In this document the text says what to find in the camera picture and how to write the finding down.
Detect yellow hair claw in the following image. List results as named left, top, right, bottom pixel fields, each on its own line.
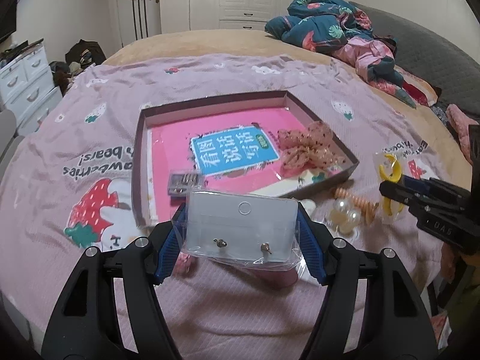
left=373, top=153, right=409, bottom=218

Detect small clear hairpin case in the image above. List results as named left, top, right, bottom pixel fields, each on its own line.
left=167, top=172, right=206, bottom=197

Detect red floral pillow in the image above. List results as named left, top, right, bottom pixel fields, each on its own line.
left=394, top=65, right=443, bottom=107

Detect white drawer unit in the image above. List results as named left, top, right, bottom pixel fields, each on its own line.
left=0, top=39, right=62, bottom=136

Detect clear earring packet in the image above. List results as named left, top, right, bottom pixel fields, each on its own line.
left=179, top=191, right=304, bottom=274

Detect pile of dark bags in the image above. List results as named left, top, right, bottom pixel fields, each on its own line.
left=50, top=39, right=107, bottom=94

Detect pink strawberry printed blanket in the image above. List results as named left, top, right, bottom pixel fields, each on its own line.
left=0, top=54, right=469, bottom=360

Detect teal floral quilt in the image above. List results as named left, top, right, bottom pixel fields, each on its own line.
left=264, top=0, right=417, bottom=107

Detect grey chair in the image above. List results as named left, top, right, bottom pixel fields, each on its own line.
left=0, top=110, right=17, bottom=166

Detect pink tulle bow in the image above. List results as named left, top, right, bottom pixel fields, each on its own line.
left=277, top=122, right=338, bottom=176

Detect shallow cardboard box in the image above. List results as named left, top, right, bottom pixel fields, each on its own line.
left=131, top=90, right=360, bottom=229

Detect pink cloth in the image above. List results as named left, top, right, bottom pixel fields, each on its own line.
left=446, top=104, right=480, bottom=166

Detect pink book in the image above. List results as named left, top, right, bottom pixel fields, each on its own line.
left=148, top=107, right=323, bottom=221

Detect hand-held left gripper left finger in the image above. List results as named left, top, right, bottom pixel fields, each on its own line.
left=40, top=202, right=188, bottom=360

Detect grey headboard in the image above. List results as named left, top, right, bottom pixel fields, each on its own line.
left=350, top=2, right=480, bottom=121

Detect beige bed sheet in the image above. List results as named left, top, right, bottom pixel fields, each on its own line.
left=101, top=28, right=462, bottom=147

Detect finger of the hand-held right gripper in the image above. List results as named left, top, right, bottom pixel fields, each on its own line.
left=379, top=181, right=426, bottom=212
left=402, top=175, right=469, bottom=200

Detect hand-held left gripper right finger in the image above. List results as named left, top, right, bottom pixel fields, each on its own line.
left=296, top=202, right=439, bottom=360

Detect orange spiral pearl hair tie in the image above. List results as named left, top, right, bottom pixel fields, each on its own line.
left=324, top=187, right=379, bottom=235

